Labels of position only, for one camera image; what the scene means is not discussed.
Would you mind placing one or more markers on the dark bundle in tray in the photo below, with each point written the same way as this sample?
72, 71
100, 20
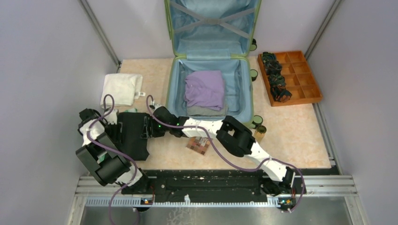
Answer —
273, 67
267, 56
280, 94
276, 80

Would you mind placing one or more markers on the green suitcase blue lining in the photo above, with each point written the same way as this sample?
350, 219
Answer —
212, 35

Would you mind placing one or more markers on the purple garment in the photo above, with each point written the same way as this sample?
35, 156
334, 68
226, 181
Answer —
206, 89

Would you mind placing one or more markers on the white slotted cable duct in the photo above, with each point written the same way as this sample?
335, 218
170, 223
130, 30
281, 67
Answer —
142, 202

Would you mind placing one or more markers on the suitcase wheel front right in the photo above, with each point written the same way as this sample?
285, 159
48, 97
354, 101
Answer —
257, 121

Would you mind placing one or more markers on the suitcase wheel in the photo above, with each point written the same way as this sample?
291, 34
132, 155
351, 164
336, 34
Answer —
257, 121
253, 74
253, 45

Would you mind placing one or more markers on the suitcase wheel middle right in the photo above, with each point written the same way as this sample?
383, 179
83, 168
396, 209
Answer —
253, 74

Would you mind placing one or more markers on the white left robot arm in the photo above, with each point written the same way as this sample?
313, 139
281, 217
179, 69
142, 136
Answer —
111, 148

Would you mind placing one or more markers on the green white patterned cloth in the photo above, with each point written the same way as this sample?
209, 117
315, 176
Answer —
131, 110

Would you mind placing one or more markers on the eyeshadow palette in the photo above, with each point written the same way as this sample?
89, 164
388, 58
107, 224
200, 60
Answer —
198, 145

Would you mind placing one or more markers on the suitcase wheel rear right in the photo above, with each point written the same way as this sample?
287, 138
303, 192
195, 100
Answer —
253, 45

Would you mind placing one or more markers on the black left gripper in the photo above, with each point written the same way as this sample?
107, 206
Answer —
117, 136

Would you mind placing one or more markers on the black garment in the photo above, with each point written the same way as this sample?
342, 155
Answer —
132, 144

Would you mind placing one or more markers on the grey garment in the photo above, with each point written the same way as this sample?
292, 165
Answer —
206, 112

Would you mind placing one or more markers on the orange compartment tray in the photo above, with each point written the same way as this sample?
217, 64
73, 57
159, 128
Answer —
299, 79

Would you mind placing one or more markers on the white folded towel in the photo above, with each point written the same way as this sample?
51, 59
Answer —
125, 89

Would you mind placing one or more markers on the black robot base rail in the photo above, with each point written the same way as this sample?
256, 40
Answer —
214, 186

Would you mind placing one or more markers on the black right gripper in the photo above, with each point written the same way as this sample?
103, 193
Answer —
149, 133

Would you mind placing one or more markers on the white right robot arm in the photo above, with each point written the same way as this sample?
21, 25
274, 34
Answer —
235, 137

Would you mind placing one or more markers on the gold cylindrical bottle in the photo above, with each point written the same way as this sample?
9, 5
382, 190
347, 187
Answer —
259, 133

